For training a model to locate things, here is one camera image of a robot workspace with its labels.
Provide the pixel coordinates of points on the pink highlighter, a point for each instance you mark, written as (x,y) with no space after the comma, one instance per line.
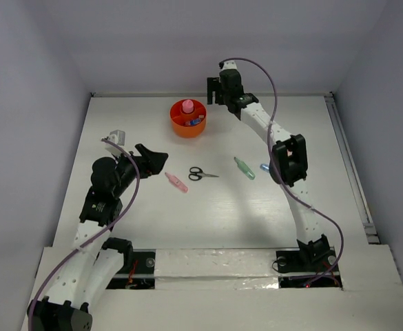
(176,182)

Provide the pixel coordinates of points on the aluminium side rail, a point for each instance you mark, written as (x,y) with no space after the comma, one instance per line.
(354,180)

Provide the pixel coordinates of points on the black handled scissors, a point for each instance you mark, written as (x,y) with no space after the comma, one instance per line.
(196,174)

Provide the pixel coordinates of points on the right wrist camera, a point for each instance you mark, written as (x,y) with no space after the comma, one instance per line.
(227,65)

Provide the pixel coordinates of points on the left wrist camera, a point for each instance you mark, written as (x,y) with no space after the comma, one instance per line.
(114,141)

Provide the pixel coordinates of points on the clear blue-capped glue bottle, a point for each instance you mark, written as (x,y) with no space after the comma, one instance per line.
(193,122)

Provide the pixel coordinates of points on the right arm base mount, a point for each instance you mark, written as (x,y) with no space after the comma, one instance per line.
(295,273)

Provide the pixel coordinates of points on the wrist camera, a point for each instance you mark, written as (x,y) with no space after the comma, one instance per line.
(114,141)
(227,65)

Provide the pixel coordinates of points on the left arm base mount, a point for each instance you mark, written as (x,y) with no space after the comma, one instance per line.
(137,276)

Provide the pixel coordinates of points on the green highlighter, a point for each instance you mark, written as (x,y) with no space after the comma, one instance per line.
(244,168)

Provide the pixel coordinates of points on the blue highlighter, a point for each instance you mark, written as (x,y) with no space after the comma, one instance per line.
(264,167)

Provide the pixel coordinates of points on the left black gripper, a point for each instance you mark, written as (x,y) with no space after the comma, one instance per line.
(153,165)

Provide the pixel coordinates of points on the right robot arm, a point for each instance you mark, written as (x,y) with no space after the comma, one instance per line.
(288,168)

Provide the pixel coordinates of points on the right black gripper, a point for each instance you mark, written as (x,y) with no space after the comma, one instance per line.
(213,84)

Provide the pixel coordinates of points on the pink glue stick tube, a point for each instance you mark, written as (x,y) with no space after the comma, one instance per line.
(187,106)

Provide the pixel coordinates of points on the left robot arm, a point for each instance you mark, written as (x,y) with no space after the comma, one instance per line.
(67,297)

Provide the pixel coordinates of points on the orange round organizer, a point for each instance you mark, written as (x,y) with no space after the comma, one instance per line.
(178,119)

